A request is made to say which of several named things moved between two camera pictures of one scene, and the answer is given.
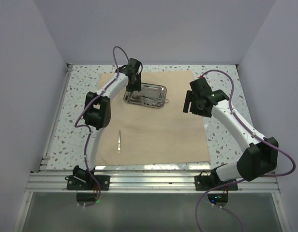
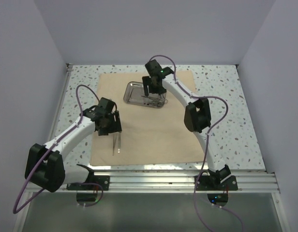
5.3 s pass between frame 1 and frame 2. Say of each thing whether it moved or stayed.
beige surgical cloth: stayed
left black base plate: stayed
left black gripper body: moved
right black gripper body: moved
